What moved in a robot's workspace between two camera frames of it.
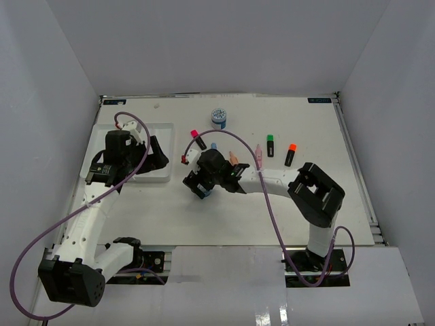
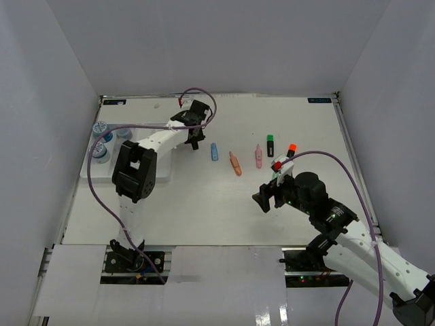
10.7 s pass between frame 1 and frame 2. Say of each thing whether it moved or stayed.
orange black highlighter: stayed
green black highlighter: stayed
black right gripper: moved
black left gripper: moved
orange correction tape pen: stayed
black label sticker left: stayed
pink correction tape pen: stayed
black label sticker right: stayed
